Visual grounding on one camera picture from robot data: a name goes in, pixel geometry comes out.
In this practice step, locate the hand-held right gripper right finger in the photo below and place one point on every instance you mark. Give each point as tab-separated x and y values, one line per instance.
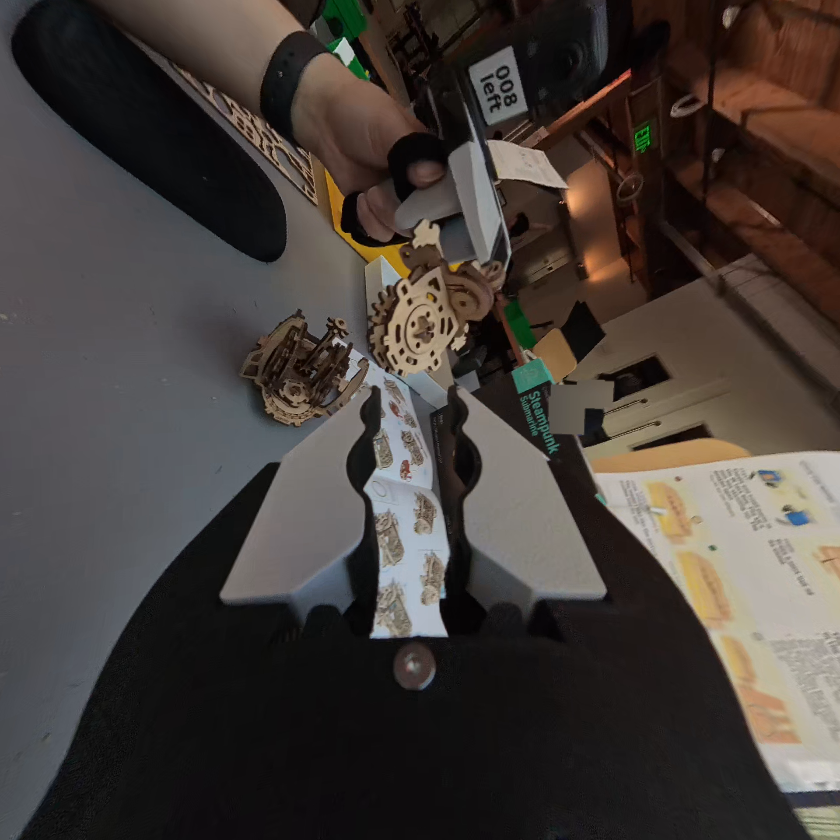
525	525

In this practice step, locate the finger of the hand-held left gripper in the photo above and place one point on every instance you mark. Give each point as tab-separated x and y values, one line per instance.
504	243
476	190

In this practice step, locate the person's left hand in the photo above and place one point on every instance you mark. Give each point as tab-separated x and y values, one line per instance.
354	131

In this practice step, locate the punched plywood sheet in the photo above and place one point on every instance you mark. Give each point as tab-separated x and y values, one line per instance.
262	138

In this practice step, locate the wooden frame assembly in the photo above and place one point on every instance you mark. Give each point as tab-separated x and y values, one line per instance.
292	394

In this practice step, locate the black wrist rest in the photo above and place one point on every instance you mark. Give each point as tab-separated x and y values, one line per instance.
164	151

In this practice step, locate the instruction booklet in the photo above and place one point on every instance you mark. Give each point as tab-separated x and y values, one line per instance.
403	525

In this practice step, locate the instruction display board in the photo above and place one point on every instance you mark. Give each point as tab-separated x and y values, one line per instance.
754	558

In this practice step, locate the white cardboard tray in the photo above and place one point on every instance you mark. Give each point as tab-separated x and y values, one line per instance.
382	279

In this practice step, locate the white paper note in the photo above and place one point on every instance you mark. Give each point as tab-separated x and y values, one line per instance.
531	164

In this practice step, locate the green exit sign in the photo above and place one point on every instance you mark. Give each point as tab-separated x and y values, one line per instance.
644	138

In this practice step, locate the yellow plastic bin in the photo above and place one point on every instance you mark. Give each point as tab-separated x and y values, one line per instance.
333	203

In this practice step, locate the wooden gear module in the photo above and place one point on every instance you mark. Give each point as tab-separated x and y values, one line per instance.
400	341

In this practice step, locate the black wristband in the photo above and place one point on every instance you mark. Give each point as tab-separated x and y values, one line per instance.
282	79

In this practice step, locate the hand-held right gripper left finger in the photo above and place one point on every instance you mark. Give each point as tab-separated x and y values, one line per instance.
302	525

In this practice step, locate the black model kit box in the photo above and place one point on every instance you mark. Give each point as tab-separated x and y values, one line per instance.
505	403

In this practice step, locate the person's left forearm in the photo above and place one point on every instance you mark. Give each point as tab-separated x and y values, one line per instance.
210	39

